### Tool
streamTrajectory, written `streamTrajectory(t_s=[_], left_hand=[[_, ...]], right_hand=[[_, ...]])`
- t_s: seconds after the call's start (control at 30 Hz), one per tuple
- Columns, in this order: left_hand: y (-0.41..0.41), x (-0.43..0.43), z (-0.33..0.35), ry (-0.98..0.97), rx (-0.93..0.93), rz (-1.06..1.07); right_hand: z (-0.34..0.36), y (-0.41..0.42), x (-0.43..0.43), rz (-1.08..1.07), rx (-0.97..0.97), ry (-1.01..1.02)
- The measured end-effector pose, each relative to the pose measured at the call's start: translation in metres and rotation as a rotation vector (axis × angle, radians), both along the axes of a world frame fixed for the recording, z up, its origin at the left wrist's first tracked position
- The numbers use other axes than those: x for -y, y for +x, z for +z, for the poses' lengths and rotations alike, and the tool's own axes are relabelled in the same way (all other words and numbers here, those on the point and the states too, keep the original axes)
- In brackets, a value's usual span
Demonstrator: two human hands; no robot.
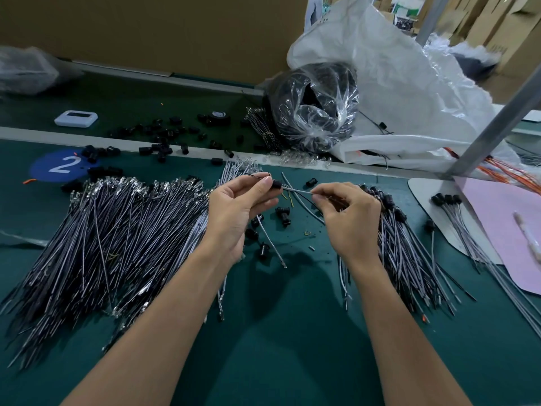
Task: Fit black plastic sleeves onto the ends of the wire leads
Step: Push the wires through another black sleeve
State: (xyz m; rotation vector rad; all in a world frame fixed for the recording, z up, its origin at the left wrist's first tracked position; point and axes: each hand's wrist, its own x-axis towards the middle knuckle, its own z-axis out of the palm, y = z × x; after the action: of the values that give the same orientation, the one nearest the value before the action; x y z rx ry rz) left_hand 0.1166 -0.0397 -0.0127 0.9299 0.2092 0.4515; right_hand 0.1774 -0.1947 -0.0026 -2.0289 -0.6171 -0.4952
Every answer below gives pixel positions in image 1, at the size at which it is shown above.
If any person's right hand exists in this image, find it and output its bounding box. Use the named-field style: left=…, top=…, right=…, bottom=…
left=311, top=182, right=383, bottom=269

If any person's left hand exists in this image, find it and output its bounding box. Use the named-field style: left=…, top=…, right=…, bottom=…
left=205, top=173, right=284, bottom=269

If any pile of wires with black caps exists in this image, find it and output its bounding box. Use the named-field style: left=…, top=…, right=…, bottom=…
left=338, top=183, right=478, bottom=322

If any small bundle of capped wires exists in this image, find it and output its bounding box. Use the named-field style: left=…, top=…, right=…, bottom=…
left=431, top=193, right=541, bottom=335

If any pile of grey wires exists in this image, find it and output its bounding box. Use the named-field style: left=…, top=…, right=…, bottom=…
left=0, top=160, right=263, bottom=373

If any person's left forearm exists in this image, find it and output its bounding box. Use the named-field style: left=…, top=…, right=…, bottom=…
left=61, top=248, right=233, bottom=406

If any person's right forearm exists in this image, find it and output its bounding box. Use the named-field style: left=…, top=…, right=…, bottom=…
left=351, top=253, right=475, bottom=406

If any clear bag with black contents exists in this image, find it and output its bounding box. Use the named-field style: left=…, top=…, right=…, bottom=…
left=266, top=61, right=360, bottom=155

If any pink paper sheet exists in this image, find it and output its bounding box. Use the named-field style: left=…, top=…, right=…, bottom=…
left=456, top=175, right=541, bottom=297

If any large white plastic sack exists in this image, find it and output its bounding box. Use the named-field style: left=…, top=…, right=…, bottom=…
left=286, top=0, right=541, bottom=176

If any white pen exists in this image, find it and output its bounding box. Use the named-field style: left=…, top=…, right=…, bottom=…
left=513, top=212, right=541, bottom=263

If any blue round number sticker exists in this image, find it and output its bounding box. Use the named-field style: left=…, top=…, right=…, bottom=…
left=29, top=148, right=92, bottom=184

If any small white timer device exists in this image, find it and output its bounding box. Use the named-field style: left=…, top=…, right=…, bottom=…
left=54, top=109, right=99, bottom=129

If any brown cardboard panel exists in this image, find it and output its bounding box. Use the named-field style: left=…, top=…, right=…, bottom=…
left=0, top=0, right=309, bottom=85

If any clear plastic strip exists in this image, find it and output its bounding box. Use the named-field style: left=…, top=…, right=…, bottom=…
left=0, top=231, right=47, bottom=248

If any stack of cardboard boxes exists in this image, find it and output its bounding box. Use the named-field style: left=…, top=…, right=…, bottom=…
left=456, top=0, right=541, bottom=102

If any crumpled clear plastic bag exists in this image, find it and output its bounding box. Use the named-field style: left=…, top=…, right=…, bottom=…
left=0, top=45, right=84, bottom=96

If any bundle of orange wires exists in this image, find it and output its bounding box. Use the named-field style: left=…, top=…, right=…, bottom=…
left=444, top=148, right=541, bottom=195

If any grey metal frame post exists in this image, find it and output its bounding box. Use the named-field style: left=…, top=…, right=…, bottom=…
left=444, top=67, right=541, bottom=178
left=414, top=0, right=453, bottom=46

